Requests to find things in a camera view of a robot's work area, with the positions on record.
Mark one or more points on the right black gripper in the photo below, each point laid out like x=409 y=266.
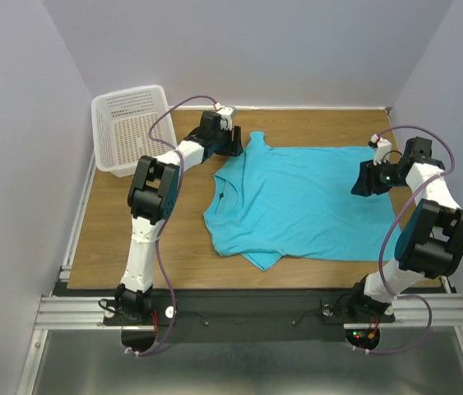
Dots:
x=367 y=179

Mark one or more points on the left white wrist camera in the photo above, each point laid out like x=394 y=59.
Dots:
x=227 y=114

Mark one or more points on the white perforated plastic basket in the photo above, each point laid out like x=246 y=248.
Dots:
x=125 y=127

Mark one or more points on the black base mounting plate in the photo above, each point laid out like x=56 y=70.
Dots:
x=210 y=316

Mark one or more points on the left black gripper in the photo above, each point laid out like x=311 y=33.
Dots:
x=233 y=147

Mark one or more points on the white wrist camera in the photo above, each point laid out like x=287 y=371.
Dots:
x=381 y=149
x=227 y=114

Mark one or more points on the turquoise t-shirt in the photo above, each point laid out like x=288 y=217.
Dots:
x=272 y=202

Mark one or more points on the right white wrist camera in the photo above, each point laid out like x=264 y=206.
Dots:
x=381 y=149

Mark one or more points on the aluminium extrusion frame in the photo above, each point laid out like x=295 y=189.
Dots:
x=74 y=313

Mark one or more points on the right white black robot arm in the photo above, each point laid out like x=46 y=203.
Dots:
x=430 y=245

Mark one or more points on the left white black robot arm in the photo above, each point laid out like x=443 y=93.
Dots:
x=153 y=194

